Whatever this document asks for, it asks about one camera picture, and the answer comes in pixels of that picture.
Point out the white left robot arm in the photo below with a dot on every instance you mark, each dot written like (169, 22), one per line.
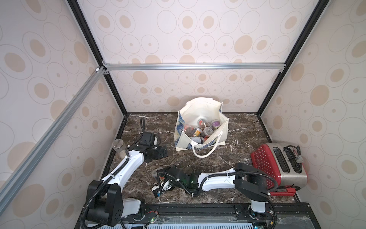
(104, 204)

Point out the clear plastic jar by wall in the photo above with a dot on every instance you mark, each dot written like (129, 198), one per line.
(119, 147)

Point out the purple label seed jar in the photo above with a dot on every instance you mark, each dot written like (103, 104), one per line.
(198, 140)

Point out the silver aluminium bar left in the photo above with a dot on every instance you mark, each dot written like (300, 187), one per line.
(28, 165)

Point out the red lid seed jar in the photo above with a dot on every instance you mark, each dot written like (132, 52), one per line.
(189, 130)

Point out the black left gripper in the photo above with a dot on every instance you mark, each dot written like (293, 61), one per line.
(161, 153)

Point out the black corner frame post right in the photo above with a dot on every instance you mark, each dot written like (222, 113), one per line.
(304, 35)

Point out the silver aluminium crossbar back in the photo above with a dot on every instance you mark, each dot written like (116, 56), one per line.
(203, 66)

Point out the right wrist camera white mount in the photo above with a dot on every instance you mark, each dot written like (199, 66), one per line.
(159, 190)

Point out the black corner frame post left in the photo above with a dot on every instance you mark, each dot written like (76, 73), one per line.
(81, 20)

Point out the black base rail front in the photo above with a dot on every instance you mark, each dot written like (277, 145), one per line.
(219, 216)

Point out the cream canvas starry night bag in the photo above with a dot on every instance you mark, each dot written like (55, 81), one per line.
(205, 114)

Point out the red and steel toaster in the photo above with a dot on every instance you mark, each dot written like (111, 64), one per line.
(284, 163)

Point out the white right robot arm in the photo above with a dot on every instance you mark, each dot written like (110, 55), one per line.
(253, 183)

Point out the black corner frame post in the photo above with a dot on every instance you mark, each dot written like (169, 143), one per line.
(304, 35)
(81, 20)

